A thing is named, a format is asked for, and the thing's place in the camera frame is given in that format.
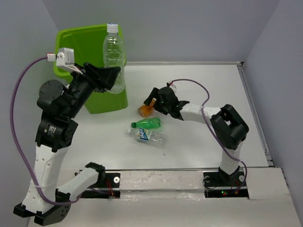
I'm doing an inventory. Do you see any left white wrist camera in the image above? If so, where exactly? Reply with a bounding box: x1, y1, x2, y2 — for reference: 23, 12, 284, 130
47, 47, 83, 74

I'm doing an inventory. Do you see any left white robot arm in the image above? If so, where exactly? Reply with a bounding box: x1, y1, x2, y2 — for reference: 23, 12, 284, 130
13, 63, 121, 227

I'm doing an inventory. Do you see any green plastic bin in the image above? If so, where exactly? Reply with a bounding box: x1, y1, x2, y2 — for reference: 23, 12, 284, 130
55, 24, 128, 114

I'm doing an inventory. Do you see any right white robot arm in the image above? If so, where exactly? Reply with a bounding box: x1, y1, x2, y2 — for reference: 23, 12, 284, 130
144, 87, 249, 185

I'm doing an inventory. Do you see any green plastic bottle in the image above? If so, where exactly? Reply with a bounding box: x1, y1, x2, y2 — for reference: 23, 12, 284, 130
131, 117, 161, 130

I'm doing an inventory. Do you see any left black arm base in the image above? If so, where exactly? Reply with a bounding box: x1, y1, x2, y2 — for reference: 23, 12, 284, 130
81, 171, 121, 199

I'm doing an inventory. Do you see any small orange juice bottle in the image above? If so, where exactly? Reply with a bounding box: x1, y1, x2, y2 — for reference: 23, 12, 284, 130
137, 99, 156, 118

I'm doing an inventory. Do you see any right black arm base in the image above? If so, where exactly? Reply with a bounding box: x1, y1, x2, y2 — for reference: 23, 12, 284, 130
202, 171, 249, 199

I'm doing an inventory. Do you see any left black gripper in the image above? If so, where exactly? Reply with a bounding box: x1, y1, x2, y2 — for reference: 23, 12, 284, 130
67, 61, 123, 116

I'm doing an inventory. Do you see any clear bottle blue white label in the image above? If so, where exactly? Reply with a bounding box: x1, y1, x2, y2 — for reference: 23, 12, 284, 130
128, 128, 166, 148

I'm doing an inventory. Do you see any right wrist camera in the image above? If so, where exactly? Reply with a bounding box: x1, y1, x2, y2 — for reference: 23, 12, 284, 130
167, 80, 177, 93

